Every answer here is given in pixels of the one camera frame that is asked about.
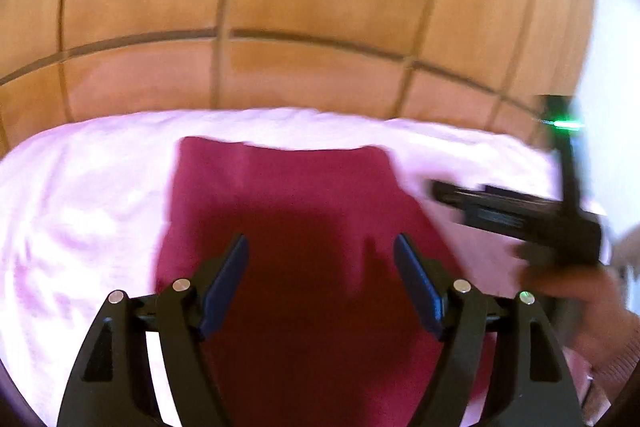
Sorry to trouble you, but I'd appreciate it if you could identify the dark red small garment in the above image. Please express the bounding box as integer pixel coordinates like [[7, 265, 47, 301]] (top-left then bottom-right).
[[156, 138, 457, 426]]

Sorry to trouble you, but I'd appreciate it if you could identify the person's right forearm pink sleeve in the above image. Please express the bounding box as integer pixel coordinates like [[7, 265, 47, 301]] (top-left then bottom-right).
[[587, 329, 639, 426]]

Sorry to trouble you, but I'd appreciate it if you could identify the person's right hand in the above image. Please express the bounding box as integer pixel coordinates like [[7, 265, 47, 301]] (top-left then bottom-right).
[[518, 265, 638, 366]]

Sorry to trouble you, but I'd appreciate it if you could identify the pink quilted bedspread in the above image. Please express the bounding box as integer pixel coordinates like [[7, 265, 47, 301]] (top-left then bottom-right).
[[1, 108, 560, 426]]

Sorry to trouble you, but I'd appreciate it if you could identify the wooden panelled wardrobe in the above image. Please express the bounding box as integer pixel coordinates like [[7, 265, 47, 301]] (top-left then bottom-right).
[[1, 0, 594, 150]]

